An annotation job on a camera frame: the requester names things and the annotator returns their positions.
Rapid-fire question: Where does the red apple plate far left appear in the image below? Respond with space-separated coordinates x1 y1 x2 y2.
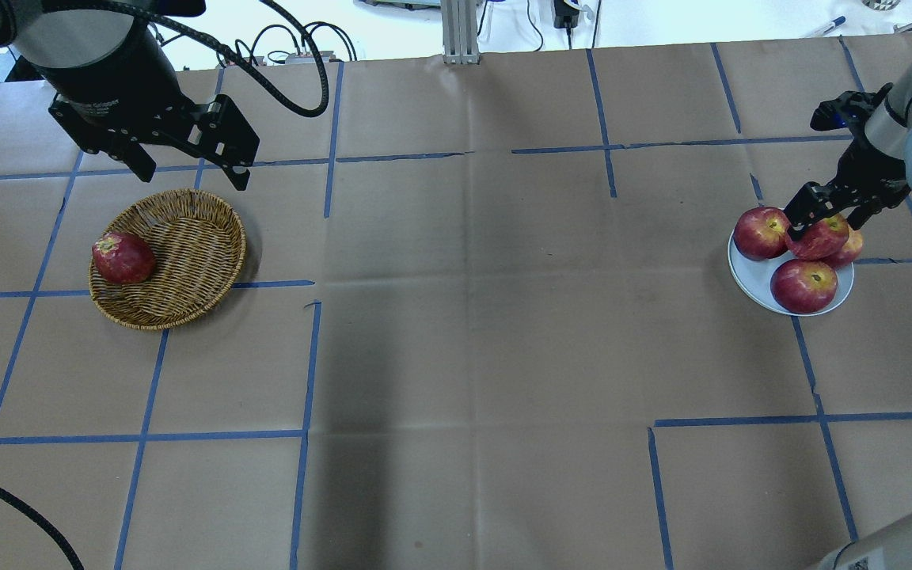
732 207 790 262

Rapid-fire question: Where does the red apple plate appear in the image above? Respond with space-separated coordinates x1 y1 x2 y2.
769 257 840 314
821 228 864 271
732 207 790 262

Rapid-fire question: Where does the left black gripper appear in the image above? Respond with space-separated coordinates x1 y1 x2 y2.
36 32 260 192

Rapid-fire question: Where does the dark red apple in basket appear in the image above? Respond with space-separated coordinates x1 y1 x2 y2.
92 232 157 285

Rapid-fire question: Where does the red apple plate far right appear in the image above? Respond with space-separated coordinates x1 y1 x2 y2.
821 228 864 271

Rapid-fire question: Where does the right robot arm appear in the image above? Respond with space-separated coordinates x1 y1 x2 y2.
785 64 912 569

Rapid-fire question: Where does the blue white pen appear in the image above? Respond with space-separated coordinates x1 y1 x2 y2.
804 16 846 37

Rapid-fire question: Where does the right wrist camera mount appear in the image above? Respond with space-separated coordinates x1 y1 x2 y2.
808 82 894 133

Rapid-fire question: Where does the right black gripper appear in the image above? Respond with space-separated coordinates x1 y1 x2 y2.
783 135 910 241

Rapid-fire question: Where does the aluminium frame post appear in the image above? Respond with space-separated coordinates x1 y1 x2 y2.
440 0 481 65

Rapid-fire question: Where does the yellow red apple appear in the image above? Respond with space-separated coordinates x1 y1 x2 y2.
782 214 851 260

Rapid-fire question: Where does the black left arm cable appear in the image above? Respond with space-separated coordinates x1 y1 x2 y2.
44 0 330 119

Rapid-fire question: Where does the red apple plate near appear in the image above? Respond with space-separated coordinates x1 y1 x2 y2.
769 257 840 314

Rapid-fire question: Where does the light blue plate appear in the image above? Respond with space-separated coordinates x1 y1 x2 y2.
728 232 855 315

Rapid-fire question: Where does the woven wicker basket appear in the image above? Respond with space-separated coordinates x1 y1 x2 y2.
88 188 247 331

